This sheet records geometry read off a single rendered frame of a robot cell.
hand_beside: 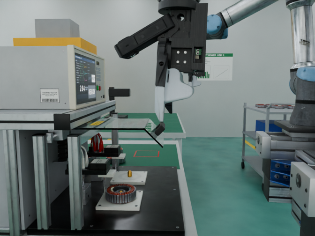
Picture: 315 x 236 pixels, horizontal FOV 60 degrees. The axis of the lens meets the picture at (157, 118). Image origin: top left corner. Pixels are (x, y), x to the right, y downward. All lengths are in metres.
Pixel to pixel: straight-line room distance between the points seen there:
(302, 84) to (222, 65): 5.25
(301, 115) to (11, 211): 1.06
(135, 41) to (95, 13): 6.18
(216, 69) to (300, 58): 5.09
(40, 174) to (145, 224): 0.35
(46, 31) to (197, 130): 3.73
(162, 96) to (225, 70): 6.01
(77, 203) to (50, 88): 0.37
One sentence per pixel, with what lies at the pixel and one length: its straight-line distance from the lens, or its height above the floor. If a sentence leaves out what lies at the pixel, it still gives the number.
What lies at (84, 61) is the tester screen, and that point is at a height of 1.28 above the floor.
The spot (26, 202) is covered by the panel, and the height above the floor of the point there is 0.85.
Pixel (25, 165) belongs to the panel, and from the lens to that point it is 0.90.
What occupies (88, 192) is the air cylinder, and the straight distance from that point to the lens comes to 1.07.
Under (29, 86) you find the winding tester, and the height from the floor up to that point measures 1.19.
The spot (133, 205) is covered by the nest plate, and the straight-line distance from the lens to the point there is 0.99.
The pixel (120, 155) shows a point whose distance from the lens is 1.24.
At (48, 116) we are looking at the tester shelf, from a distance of 0.81.
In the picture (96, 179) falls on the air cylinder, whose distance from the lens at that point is 1.27.
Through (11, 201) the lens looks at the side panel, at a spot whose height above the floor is 0.86.
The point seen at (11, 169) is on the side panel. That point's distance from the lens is 0.90.
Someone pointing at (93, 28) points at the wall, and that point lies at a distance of 6.61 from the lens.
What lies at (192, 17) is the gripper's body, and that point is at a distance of 0.49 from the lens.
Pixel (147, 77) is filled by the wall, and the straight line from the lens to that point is 6.29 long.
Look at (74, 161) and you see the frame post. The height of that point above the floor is 0.97.
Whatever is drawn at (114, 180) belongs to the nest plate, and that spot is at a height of 0.78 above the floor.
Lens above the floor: 1.19
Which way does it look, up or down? 7 degrees down
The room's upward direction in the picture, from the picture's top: straight up
